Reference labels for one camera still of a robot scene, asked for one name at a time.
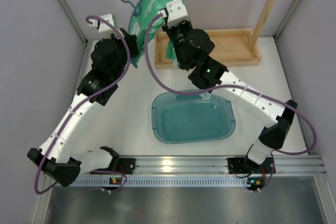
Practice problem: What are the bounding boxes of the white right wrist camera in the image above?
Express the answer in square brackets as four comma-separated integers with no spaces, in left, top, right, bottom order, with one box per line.
[158,0,190,28]

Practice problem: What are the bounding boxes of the dark teal plastic hanger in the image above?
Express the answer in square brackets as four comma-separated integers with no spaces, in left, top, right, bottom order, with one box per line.
[120,0,143,19]

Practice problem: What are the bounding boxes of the green white tie-dye trousers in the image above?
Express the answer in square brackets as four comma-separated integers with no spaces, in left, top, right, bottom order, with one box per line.
[128,0,185,68]

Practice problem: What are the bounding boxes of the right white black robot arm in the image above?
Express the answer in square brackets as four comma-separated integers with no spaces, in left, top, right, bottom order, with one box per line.
[162,21,297,173]

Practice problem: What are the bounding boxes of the wooden rack base tray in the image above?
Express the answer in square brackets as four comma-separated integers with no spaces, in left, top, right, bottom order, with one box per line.
[155,29,260,70]

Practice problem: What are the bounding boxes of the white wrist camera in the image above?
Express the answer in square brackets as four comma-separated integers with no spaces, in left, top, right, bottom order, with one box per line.
[158,0,190,28]
[88,13,117,36]

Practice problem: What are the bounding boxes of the aluminium frame corner profile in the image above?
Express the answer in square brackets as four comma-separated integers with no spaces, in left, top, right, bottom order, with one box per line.
[273,0,301,41]

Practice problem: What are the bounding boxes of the aluminium mounting rail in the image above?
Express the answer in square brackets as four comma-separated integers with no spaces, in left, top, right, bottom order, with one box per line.
[70,155,326,191]

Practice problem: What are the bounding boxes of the teal plastic basin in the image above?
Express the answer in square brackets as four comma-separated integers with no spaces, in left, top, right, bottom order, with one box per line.
[151,92,236,144]

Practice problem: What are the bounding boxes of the left aluminium frame profile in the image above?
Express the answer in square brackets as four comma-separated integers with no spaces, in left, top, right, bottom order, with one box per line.
[57,0,88,45]

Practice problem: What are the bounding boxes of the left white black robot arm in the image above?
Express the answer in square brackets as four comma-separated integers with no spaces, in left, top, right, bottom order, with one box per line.
[27,29,139,187]

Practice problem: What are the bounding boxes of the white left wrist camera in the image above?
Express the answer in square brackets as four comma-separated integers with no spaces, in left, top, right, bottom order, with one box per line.
[88,13,117,36]

